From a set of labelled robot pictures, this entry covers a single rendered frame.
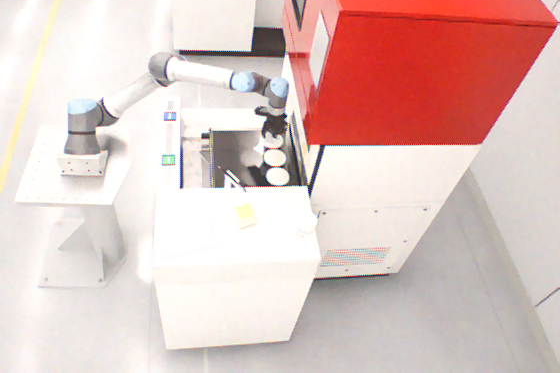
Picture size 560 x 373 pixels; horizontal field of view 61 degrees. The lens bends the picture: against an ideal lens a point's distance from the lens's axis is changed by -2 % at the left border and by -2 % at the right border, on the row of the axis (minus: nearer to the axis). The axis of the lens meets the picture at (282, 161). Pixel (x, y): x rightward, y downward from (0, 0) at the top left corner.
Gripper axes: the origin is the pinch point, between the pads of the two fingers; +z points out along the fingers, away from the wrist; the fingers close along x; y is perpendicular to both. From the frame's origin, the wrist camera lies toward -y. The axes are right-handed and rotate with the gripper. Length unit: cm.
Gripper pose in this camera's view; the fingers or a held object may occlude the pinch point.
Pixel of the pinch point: (267, 139)
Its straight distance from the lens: 217.9
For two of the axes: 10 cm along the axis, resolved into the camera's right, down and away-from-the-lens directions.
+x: 6.6, -5.2, 5.5
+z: -1.3, 6.4, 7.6
